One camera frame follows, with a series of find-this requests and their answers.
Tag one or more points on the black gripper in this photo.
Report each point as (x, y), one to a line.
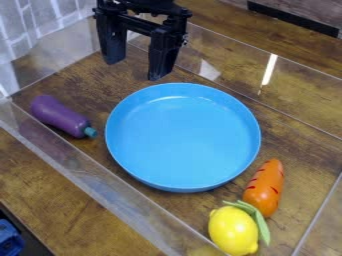
(117, 16)

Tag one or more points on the blue round plate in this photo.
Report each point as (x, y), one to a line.
(184, 137)

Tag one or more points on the orange toy carrot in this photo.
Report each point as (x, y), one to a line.
(261, 197)

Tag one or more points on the purple toy eggplant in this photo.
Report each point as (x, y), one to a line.
(53, 113)

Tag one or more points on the yellow toy lemon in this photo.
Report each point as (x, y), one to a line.
(233, 231)

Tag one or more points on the blue object at corner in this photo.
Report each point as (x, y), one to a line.
(11, 240)

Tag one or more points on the clear acrylic enclosure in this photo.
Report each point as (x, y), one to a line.
(86, 208)

